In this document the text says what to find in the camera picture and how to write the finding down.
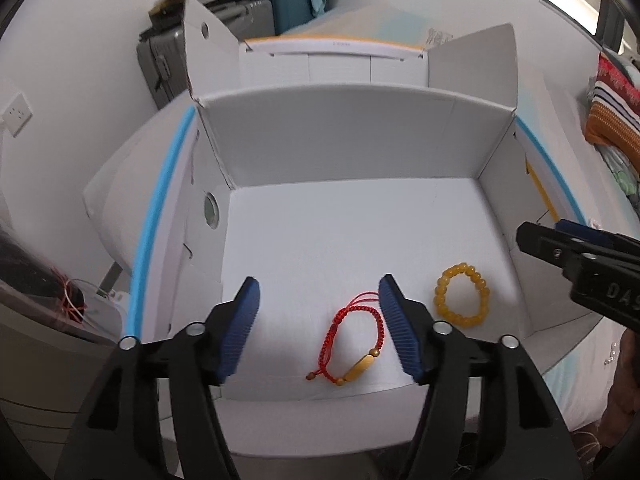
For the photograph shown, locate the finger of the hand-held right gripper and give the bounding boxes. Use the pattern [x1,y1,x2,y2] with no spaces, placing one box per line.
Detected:
[556,218,640,250]
[516,222,591,274]

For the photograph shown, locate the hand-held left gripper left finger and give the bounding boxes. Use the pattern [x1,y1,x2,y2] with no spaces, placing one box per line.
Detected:
[54,276,261,480]

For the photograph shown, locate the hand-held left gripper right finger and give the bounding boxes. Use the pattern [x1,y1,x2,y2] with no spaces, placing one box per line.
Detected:
[377,274,583,480]

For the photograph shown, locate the yellow bead bracelet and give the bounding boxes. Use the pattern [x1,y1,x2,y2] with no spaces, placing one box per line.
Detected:
[433,262,490,330]

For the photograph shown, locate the red string bracelet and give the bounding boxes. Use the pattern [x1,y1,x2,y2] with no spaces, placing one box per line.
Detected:
[306,290,389,387]

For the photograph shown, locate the white cardboard box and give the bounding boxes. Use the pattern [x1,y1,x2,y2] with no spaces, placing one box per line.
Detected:
[182,0,562,403]
[82,0,603,378]

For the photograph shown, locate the person's right forearm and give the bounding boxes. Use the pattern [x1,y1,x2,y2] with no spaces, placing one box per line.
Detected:
[599,329,640,463]

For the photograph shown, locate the green patterned cloth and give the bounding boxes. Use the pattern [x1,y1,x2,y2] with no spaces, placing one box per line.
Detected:
[599,144,640,213]

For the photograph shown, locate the pale blue bed sheet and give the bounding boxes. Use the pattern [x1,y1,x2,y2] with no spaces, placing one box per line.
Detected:
[542,305,631,433]

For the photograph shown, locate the striped knitted pillow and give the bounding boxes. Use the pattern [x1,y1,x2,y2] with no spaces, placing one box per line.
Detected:
[582,52,640,155]

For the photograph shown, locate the clear plastic bag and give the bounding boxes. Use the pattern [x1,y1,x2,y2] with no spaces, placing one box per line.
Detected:
[0,217,121,347]

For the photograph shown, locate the silver grey suitcase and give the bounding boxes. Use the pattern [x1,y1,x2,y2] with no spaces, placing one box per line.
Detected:
[136,25,193,111]

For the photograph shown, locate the dark grey suitcase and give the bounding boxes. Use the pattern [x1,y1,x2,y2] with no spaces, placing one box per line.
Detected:
[207,0,274,43]

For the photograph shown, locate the teal suitcase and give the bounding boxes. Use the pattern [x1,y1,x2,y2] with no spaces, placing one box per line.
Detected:
[256,0,342,37]

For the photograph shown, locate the red cables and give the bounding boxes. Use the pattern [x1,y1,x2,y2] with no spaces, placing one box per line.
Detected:
[59,279,90,325]

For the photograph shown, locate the white wall socket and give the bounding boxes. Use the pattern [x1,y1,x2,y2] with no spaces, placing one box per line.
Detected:
[0,92,34,137]

